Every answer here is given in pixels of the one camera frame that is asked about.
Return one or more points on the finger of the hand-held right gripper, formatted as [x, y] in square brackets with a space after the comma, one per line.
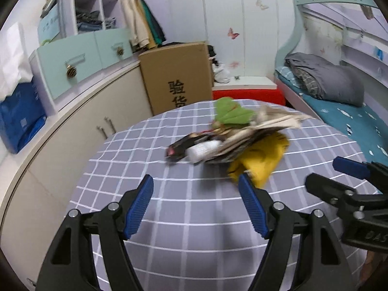
[348, 165]
[324, 186]

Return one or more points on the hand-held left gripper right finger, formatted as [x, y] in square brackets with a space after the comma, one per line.
[254, 206]

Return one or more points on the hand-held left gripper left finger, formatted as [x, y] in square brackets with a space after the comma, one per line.
[139, 206]

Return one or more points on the yellow wrapper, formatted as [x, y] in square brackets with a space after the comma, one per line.
[260, 157]

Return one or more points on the black packet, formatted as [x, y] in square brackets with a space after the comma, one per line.
[180, 147]

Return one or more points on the white plastic bottle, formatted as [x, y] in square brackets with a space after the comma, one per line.
[203, 151]

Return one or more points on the beige paper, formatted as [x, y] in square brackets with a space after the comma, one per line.
[266, 124]

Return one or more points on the green leaf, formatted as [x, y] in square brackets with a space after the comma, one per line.
[233, 112]

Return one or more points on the bed with teal sheet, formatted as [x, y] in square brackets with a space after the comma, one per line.
[333, 118]

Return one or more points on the grey checked tablecloth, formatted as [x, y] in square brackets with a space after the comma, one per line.
[182, 233]

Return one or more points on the grey duvet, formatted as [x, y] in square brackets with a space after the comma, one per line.
[330, 81]

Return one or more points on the beige curved cabinet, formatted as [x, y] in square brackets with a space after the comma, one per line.
[75, 145]

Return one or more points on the blue patterned pillow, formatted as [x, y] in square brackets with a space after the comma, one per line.
[285, 77]

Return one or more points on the red covered bench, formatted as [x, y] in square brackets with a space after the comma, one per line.
[251, 92]

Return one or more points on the small blue box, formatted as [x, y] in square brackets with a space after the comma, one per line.
[379, 53]

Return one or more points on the brown cardboard box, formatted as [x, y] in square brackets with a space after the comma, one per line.
[175, 72]

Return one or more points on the white cloth pile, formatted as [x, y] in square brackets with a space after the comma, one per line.
[220, 71]

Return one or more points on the blue bag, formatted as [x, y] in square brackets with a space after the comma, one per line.
[21, 118]

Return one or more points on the mint green drawer unit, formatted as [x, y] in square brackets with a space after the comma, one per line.
[91, 54]

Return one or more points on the black bag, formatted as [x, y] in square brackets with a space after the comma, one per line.
[211, 51]

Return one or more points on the teal hanging clothes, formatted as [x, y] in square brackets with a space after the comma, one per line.
[154, 24]

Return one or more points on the cream hanging clothes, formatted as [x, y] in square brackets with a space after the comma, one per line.
[132, 21]

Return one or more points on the white plastic bag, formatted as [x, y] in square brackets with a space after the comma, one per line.
[12, 63]

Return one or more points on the folded dark clothes stack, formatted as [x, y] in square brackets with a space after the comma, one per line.
[88, 21]

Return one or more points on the light blue storage box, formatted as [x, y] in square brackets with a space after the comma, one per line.
[50, 25]

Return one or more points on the lavender cubby shelf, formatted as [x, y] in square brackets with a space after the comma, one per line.
[109, 3]

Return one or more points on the lavender wall shelf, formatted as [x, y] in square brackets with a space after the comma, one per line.
[348, 36]

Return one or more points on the pale pink butterfly wall sticker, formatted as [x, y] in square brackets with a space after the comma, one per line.
[235, 64]

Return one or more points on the beige butterfly wall sticker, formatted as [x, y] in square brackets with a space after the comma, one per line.
[262, 4]

